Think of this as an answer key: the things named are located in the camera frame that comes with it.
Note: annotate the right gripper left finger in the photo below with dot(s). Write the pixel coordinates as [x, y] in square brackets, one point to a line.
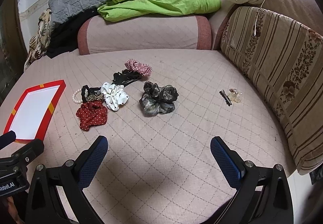
[44, 204]

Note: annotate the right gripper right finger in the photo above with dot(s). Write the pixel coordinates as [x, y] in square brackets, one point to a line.
[262, 194]

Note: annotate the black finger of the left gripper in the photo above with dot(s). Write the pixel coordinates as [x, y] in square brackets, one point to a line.
[28, 152]

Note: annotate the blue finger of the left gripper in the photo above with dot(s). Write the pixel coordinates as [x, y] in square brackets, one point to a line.
[7, 138]

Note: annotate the red polka dot scrunchie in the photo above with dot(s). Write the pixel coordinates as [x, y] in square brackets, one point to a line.
[92, 114]

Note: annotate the black leopard hair band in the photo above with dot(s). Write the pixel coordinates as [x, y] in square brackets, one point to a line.
[91, 94]

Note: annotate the white polka dot scrunchie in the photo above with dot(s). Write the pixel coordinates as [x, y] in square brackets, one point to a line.
[114, 95]

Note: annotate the black hair clips bundle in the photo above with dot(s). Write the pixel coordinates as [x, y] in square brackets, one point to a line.
[126, 77]

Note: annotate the dark grey floral scrunchie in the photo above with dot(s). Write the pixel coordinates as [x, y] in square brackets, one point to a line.
[158, 100]

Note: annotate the red gingham scrunchie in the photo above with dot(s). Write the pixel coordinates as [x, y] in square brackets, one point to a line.
[133, 65]

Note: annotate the red shallow box tray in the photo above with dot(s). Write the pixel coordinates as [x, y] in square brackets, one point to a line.
[30, 117]

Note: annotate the leaf print fabric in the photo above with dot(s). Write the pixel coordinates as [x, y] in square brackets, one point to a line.
[39, 43]

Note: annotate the black hair pin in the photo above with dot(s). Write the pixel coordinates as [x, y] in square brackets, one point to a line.
[225, 97]

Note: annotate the clear amber hair claw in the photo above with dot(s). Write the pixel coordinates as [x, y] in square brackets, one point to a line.
[234, 95]

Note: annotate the black garment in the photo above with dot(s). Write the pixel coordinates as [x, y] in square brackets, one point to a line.
[64, 37]

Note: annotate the pink quilted mattress cover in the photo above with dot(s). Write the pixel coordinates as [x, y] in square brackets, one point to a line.
[158, 169]

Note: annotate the pink bolster cushion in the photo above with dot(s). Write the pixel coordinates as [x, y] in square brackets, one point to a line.
[97, 35]

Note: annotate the striped floral brown cushion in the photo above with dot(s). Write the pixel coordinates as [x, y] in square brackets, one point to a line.
[283, 59]

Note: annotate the brown sofa backrest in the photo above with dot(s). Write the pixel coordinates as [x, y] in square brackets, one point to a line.
[304, 11]

